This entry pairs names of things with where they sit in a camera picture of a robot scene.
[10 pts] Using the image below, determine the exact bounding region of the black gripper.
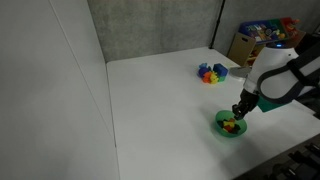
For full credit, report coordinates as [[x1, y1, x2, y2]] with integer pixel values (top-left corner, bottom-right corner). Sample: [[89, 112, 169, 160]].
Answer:
[[232, 89, 259, 120]]

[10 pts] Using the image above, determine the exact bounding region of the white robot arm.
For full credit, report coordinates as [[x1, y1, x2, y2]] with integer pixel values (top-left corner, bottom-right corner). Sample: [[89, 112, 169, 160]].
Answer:
[[232, 42, 320, 120]]

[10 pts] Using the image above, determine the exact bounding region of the green bowl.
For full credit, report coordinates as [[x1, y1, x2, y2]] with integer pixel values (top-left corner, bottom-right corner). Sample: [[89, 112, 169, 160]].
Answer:
[[214, 110, 247, 138]]

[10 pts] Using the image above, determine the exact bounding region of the yellow block in bowl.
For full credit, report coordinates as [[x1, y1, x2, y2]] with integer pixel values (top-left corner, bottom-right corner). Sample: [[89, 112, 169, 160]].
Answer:
[[223, 121, 235, 128]]

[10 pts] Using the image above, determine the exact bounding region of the red block in bowl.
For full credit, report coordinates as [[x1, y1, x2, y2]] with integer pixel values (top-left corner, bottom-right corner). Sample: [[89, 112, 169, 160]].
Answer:
[[223, 125, 233, 132]]

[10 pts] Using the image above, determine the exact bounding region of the colourful toy pile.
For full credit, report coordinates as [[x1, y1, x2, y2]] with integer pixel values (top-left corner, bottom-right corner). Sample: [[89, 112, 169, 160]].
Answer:
[[197, 63, 228, 84]]

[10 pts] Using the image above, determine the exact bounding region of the cardboard toy box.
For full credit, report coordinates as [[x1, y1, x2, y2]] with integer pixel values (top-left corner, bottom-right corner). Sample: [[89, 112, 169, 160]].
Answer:
[[227, 17, 306, 67]]

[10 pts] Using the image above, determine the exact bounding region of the black tripod leg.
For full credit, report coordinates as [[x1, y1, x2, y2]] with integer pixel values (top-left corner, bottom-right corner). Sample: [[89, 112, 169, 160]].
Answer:
[[209, 0, 226, 49]]

